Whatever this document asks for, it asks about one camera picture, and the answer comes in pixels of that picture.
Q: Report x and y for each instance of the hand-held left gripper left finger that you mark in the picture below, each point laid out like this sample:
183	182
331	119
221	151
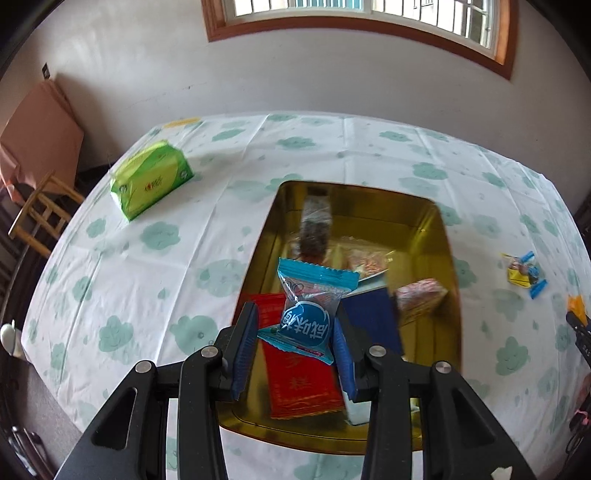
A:
242	350

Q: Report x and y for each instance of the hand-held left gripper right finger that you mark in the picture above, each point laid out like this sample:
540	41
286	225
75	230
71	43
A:
346	364

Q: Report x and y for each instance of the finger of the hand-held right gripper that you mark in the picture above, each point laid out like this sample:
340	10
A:
580	330

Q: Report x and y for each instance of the red snack packet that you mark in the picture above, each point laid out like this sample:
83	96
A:
295	383

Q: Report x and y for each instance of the dark blue snack packet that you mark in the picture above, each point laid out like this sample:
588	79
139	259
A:
374	314

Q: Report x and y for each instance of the blue candy packet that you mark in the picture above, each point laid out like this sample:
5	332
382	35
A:
304	323

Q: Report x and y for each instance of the pink printed snack packet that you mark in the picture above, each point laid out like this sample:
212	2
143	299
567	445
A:
420	297

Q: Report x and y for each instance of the dark brown snack bar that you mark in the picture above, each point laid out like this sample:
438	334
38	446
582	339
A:
314	230

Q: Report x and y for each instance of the gold tin box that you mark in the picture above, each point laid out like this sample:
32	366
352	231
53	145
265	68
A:
429	235

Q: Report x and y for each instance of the yellow candy with blue ends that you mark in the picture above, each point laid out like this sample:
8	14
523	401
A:
519	276

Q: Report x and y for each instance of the cloud print tablecloth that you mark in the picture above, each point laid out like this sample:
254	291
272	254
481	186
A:
184	277

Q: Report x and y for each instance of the orange clear snack packet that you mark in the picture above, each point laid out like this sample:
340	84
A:
369	261

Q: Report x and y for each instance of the green tissue pack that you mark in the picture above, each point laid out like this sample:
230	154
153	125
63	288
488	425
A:
147	182

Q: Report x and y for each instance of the yellow flat packet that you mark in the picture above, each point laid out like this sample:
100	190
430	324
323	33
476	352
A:
182	122

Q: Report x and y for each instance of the white round object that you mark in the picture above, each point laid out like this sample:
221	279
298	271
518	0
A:
7	337

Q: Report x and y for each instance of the wooden chair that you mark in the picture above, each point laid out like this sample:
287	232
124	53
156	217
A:
28	210

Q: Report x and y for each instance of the wooden framed window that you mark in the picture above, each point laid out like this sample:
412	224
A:
461	23

